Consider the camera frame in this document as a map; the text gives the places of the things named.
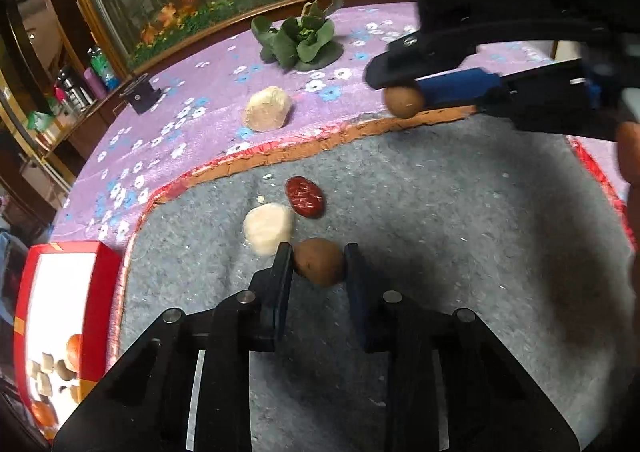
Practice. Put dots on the beige lumpy piece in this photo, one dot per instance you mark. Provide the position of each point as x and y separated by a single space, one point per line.
267 108

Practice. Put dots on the grey mat with red border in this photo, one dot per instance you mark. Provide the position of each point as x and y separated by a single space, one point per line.
450 257

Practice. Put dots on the purple bottle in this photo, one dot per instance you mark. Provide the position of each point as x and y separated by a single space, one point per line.
93 82

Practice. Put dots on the green bottle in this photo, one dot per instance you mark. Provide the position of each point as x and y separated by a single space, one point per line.
101 64

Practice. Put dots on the red tray with white inside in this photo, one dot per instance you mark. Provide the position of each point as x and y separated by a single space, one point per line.
65 322

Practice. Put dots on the orange tangerine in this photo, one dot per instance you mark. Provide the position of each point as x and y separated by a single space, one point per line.
74 349
44 414

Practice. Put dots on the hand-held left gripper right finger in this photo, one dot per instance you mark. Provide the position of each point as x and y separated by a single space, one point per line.
357 304

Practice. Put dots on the wooden cabinet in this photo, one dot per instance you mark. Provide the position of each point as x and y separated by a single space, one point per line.
35 97

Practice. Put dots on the red dried date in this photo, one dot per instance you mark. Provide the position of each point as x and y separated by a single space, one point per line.
305 197

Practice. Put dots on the person's right hand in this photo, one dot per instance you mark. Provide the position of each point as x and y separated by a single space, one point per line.
631 172

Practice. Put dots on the green leafy vegetable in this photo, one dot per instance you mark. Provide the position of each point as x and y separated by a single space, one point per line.
300 39

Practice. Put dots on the beige cut block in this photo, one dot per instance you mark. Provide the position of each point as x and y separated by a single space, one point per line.
45 385
47 362
33 368

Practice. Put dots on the small black box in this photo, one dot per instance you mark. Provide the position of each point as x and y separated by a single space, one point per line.
141 94

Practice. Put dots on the green bag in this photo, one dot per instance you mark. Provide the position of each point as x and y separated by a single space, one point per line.
39 120

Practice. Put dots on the white peeled chunk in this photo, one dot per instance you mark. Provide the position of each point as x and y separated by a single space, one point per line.
269 227

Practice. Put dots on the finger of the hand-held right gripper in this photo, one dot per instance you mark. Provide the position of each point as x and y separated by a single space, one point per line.
400 69
460 89

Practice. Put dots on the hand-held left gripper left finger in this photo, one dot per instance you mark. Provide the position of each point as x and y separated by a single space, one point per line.
281 294

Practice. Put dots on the black and silver thermos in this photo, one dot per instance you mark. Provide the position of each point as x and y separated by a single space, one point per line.
72 89

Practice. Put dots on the purple floral blanket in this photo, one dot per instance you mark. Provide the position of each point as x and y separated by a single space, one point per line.
210 82

